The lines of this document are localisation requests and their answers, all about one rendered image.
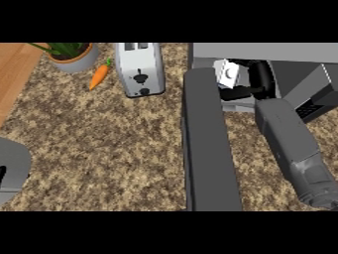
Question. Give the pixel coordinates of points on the white milk carton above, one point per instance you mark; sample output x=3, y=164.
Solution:
x=229, y=74

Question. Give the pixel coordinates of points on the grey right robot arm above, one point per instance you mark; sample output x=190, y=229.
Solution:
x=292, y=149

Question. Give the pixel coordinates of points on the dark grey microwave door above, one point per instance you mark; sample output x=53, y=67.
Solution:
x=206, y=139

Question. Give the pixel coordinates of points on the orange carrot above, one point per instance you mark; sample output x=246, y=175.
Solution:
x=97, y=76

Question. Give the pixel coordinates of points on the grey plant pot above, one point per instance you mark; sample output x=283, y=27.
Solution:
x=78, y=62

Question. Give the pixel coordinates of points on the green leafy plant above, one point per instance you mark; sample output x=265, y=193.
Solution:
x=63, y=48

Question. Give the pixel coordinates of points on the silver toaster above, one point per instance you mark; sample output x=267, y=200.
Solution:
x=138, y=71

